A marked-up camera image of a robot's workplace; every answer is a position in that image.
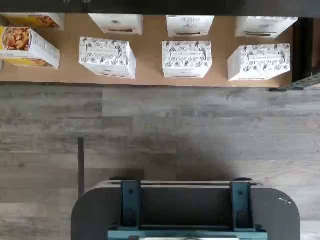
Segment black shelf beam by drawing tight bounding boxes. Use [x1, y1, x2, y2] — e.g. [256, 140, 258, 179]
[0, 0, 320, 19]

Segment white patterned small boxes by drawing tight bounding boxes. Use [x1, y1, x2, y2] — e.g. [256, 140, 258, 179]
[0, 13, 294, 89]

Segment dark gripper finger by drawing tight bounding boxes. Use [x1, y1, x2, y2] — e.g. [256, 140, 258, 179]
[229, 181, 252, 232]
[120, 179, 142, 232]

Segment white floral print box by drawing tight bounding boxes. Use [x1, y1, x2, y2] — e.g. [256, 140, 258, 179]
[161, 40, 213, 79]
[87, 13, 144, 36]
[78, 36, 137, 80]
[227, 43, 291, 82]
[165, 15, 216, 38]
[235, 16, 299, 39]

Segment yellow label granola box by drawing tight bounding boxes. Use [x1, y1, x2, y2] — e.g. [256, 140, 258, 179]
[0, 13, 66, 31]
[0, 26, 61, 70]

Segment dark thin bar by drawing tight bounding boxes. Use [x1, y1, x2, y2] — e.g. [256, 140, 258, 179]
[77, 137, 85, 198]

